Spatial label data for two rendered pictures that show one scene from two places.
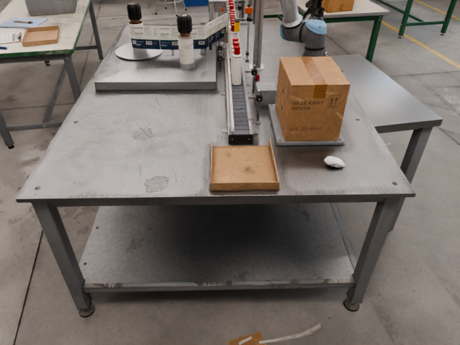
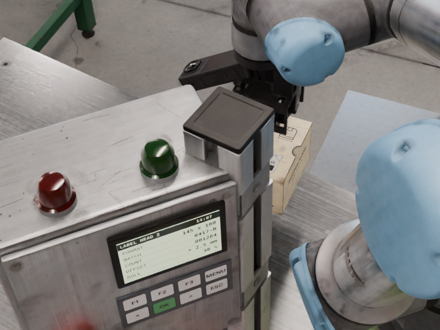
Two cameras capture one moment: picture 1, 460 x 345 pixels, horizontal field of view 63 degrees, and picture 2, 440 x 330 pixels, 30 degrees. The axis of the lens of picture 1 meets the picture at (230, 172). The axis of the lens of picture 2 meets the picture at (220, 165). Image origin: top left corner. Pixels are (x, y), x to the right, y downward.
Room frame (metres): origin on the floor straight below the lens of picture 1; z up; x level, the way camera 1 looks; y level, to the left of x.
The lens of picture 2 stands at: (2.06, 0.14, 1.88)
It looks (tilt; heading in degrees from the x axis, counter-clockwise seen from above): 49 degrees down; 307
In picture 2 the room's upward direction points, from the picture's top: 3 degrees counter-clockwise
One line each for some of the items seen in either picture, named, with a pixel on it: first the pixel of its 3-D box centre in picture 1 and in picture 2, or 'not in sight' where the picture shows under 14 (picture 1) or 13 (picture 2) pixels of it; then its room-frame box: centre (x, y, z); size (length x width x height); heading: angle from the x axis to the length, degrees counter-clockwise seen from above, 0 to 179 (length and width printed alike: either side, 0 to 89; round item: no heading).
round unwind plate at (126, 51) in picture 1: (139, 50); not in sight; (2.39, 0.59, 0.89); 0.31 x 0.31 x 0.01
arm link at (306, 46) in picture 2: not in sight; (309, 29); (2.40, -0.48, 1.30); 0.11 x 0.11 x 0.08; 53
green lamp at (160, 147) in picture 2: not in sight; (158, 157); (2.31, -0.12, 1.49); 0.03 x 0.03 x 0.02
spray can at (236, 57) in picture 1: (236, 66); not in sight; (1.92, -0.03, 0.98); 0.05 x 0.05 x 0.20
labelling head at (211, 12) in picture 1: (218, 19); not in sight; (2.66, 0.09, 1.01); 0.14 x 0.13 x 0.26; 2
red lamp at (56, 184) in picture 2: not in sight; (54, 190); (2.35, -0.06, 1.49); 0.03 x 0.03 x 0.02
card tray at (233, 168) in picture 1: (242, 163); not in sight; (1.24, -0.05, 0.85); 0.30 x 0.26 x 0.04; 2
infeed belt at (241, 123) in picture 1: (233, 65); not in sight; (2.23, -0.02, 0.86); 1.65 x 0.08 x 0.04; 2
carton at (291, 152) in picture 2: not in sight; (245, 153); (2.52, -0.52, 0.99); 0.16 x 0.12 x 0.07; 12
